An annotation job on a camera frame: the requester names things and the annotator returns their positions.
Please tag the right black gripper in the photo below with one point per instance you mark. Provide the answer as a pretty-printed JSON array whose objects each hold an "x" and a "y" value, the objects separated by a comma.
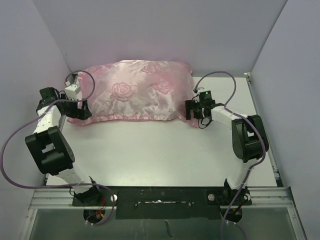
[{"x": 191, "y": 105}]

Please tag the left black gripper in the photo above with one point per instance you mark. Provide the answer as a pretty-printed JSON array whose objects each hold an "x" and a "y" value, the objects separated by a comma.
[{"x": 83, "y": 113}]

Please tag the pink satin rose pillowcase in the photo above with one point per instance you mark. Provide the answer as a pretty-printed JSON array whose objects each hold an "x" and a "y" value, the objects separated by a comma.
[{"x": 137, "y": 90}]

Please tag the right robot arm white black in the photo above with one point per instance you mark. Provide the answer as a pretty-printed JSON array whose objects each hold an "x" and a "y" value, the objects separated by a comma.
[{"x": 248, "y": 136}]

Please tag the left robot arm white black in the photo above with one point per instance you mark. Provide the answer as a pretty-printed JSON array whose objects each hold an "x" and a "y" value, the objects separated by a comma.
[{"x": 50, "y": 149}]

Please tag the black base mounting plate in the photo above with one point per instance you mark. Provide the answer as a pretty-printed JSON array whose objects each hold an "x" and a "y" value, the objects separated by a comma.
[{"x": 171, "y": 203}]

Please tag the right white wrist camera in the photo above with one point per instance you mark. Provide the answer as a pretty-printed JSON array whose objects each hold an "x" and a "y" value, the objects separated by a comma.
[{"x": 198, "y": 89}]

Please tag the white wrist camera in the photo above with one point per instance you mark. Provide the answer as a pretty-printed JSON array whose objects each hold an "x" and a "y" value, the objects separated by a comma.
[
  {"x": 198, "y": 89},
  {"x": 72, "y": 87}
]

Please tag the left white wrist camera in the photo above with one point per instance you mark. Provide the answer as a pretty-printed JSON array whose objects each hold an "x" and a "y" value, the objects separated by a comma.
[{"x": 72, "y": 87}]

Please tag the aluminium frame rail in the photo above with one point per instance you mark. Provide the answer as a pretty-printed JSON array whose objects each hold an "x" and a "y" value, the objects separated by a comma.
[{"x": 169, "y": 169}]

